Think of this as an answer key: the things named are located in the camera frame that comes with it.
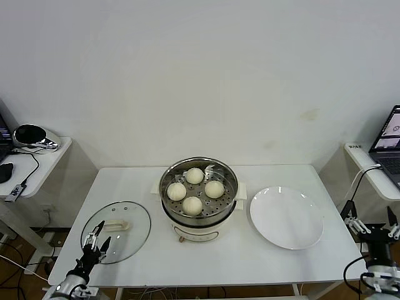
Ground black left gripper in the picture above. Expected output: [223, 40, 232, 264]
[74, 219, 113, 276]

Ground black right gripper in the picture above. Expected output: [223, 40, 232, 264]
[342, 201, 400, 267]

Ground round glass lid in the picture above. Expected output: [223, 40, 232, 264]
[80, 201, 152, 265]

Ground white steamed baozi bun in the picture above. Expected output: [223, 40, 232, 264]
[204, 180, 224, 199]
[166, 182, 188, 201]
[181, 196, 203, 216]
[186, 167, 205, 184]

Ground perforated steel steamer basket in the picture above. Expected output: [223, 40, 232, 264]
[158, 156, 238, 226]

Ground white side table with label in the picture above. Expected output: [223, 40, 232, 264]
[318, 142, 400, 270]

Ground large white table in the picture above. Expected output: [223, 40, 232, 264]
[47, 164, 372, 300]

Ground laptop with bright screen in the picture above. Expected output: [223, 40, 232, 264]
[368, 104, 400, 190]

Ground white side table with headset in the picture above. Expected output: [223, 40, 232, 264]
[0, 136, 98, 276]

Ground round white plate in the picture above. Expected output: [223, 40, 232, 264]
[249, 186, 325, 250]

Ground white electric cooker base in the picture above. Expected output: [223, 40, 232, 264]
[151, 182, 248, 244]

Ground black grey USB hub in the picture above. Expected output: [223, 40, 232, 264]
[3, 183, 27, 204]

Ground black computer mouse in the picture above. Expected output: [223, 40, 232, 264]
[0, 162, 15, 184]

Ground shiny silver black headset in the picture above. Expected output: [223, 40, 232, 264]
[11, 124, 60, 153]

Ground laptop with grey lid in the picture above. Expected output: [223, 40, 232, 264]
[0, 99, 16, 163]

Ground black cable with adapter block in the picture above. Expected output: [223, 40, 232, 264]
[340, 164, 383, 221]

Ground white laptop cable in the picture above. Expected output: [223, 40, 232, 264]
[351, 164, 381, 201]

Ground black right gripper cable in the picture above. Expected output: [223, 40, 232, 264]
[342, 254, 371, 296]

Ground white floor cable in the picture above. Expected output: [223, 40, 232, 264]
[0, 254, 48, 282]

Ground thin black headset cable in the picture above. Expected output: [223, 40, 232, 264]
[9, 149, 40, 188]

